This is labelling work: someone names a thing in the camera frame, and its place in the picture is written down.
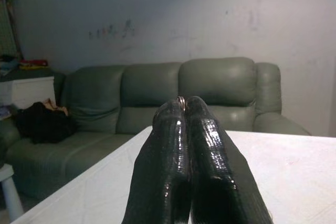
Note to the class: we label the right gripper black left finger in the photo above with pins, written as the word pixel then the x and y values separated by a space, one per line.
pixel 162 155

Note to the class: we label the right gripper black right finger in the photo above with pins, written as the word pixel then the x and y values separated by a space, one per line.
pixel 210 155

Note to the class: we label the green leather sofa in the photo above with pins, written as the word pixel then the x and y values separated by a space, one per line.
pixel 215 82

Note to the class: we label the peach cloth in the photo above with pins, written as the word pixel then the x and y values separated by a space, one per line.
pixel 61 110

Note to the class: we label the black clothing heap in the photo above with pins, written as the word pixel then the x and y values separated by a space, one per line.
pixel 44 124

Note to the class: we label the white cabinet with green top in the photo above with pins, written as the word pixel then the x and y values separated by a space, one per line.
pixel 29 90

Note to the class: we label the white plastic stool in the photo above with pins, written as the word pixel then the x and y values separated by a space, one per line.
pixel 10 192

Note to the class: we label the red and yellow folded cloth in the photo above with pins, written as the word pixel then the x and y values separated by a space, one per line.
pixel 34 64

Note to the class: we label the teal folded cloth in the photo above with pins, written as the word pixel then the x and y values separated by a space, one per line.
pixel 9 68

